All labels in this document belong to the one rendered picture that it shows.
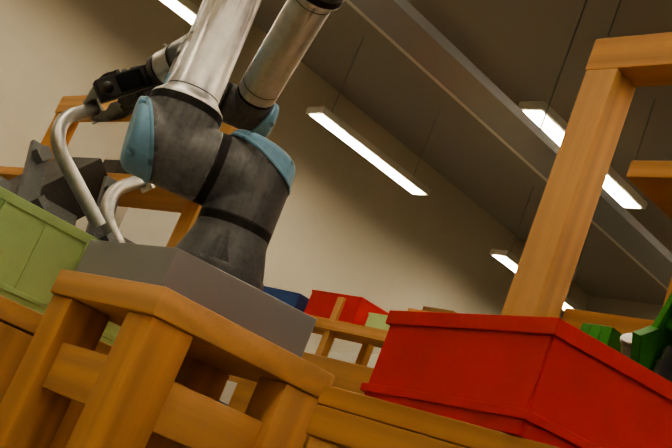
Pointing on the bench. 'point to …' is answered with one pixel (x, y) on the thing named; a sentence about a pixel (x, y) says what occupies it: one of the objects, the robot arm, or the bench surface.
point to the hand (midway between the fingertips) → (90, 109)
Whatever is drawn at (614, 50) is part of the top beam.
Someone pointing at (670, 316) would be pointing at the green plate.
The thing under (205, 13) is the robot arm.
